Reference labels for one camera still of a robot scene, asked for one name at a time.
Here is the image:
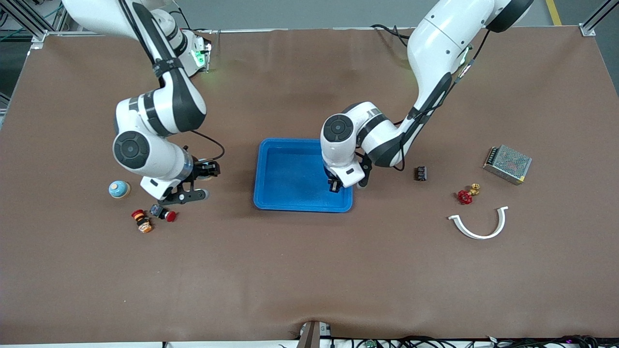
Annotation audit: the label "blue plastic tray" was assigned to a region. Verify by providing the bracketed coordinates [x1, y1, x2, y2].
[253, 138, 354, 213]

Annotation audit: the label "red mushroom button blue block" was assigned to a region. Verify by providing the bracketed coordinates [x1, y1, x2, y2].
[149, 204, 177, 223]

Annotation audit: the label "red orange push button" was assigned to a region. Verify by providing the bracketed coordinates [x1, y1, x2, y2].
[131, 209, 153, 234]

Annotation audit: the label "white curved plastic clamp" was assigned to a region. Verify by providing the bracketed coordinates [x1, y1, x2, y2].
[447, 206, 509, 240]

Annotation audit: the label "metal mesh power supply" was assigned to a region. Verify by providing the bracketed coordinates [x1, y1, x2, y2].
[483, 145, 533, 186]

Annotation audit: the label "grey metal camera post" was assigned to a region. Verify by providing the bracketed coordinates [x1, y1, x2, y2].
[296, 320, 332, 348]

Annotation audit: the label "black right base cable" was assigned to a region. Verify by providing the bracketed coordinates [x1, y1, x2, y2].
[177, 7, 213, 34]

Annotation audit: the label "black left base cables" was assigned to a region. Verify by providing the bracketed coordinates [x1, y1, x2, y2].
[370, 23, 412, 46]

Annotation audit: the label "aluminium frame post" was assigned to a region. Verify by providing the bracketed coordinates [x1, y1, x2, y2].
[0, 0, 49, 49]
[579, 0, 619, 37]

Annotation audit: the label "tangled black cable bundle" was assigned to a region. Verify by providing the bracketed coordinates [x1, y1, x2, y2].
[331, 335, 619, 348]

